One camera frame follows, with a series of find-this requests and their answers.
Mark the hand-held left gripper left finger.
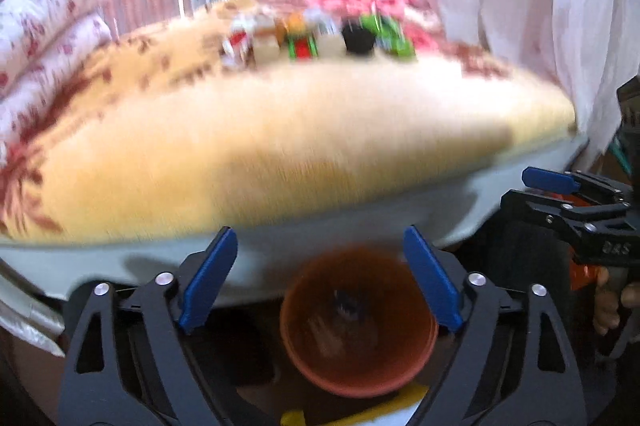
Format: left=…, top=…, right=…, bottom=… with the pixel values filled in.
left=57, top=226, right=251, bottom=426

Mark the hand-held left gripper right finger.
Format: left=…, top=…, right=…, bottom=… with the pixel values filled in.
left=400, top=225, right=588, bottom=426

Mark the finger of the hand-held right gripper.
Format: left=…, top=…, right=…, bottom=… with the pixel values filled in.
left=521, top=167, right=632, bottom=208
left=499, top=189, right=628, bottom=252

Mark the orange plastic bucket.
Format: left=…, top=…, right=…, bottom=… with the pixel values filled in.
left=279, top=245, right=440, bottom=399

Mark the person's right hand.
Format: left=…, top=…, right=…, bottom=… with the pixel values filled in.
left=593, top=266, right=640, bottom=336

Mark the pale bed mattress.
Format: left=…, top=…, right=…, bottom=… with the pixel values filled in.
left=0, top=133, right=592, bottom=313

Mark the floral plush blanket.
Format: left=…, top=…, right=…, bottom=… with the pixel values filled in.
left=0, top=0, right=576, bottom=248

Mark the black cup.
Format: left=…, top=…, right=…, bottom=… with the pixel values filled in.
left=342, top=20, right=377, bottom=56

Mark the beige cup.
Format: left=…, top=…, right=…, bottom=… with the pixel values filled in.
left=252, top=26, right=282, bottom=68

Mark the red and white packet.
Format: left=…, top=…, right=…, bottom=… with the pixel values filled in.
left=222, top=19, right=252, bottom=68

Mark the green and red packet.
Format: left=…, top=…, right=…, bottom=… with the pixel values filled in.
left=286, top=31, right=321, bottom=63

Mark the folded white floral quilt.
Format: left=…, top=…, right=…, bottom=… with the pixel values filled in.
left=0, top=0, right=115, bottom=167

